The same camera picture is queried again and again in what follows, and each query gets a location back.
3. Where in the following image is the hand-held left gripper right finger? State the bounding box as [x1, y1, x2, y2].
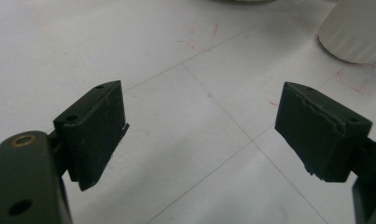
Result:
[274, 81, 372, 183]

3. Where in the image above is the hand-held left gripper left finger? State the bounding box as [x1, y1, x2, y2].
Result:
[53, 79, 130, 191]

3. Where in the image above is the cream plastic rice container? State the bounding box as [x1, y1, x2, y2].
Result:
[318, 0, 376, 64]

